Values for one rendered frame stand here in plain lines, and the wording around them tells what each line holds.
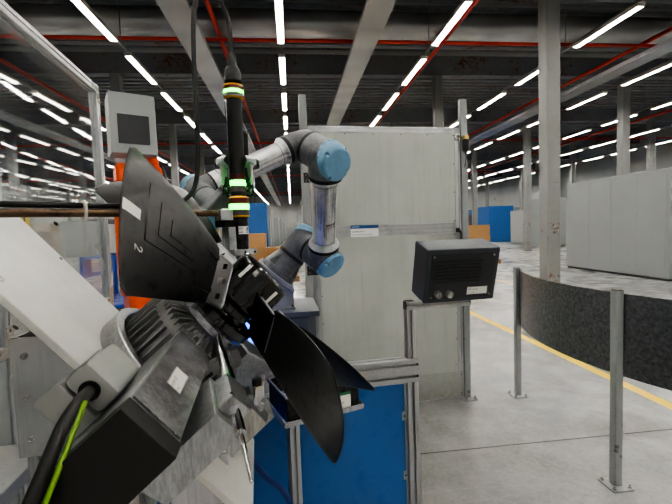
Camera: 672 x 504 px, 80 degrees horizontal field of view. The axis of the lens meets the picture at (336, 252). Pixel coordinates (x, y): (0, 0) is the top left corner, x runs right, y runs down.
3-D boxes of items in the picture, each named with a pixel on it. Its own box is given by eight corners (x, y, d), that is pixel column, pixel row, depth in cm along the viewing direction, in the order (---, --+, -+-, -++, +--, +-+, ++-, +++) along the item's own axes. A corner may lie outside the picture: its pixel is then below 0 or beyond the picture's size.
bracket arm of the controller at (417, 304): (406, 310, 134) (406, 301, 134) (403, 308, 137) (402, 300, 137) (471, 305, 139) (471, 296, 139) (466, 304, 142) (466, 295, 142)
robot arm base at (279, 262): (261, 258, 168) (276, 240, 169) (289, 279, 173) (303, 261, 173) (264, 265, 154) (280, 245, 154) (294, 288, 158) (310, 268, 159)
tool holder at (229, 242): (228, 256, 83) (225, 208, 82) (210, 255, 88) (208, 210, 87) (263, 253, 89) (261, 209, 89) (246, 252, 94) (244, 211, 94)
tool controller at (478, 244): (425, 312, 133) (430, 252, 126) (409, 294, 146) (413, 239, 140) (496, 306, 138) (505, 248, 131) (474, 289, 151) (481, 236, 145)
